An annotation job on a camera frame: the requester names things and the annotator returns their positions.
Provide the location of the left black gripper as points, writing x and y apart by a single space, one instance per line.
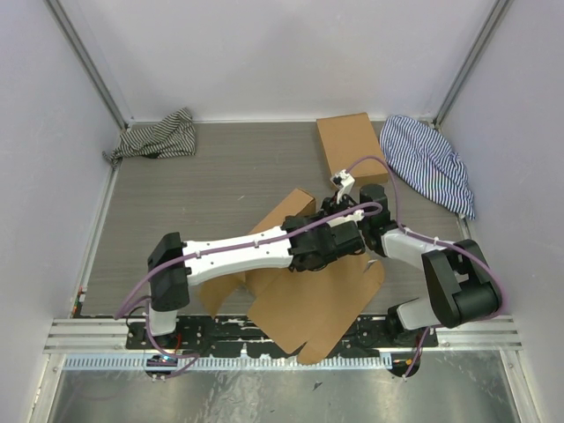
316 217

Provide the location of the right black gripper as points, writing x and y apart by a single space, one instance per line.
330 204

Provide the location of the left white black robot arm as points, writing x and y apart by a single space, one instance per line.
174 265

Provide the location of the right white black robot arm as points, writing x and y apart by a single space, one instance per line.
460 284

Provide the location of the folded brown cardboard box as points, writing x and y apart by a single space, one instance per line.
348 138

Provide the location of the blue white striped cloth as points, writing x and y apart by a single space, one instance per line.
424 159

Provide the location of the grey striped cloth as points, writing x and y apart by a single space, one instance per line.
174 136

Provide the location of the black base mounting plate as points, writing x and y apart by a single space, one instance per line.
231 336

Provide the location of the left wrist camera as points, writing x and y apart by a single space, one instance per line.
355 217

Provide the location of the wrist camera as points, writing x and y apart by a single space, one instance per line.
343 183
355 217

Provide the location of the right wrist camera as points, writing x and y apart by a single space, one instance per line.
343 183

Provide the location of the perforated cable duct strip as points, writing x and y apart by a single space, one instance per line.
145 362

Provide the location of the aluminium rail frame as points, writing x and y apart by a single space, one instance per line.
98 335

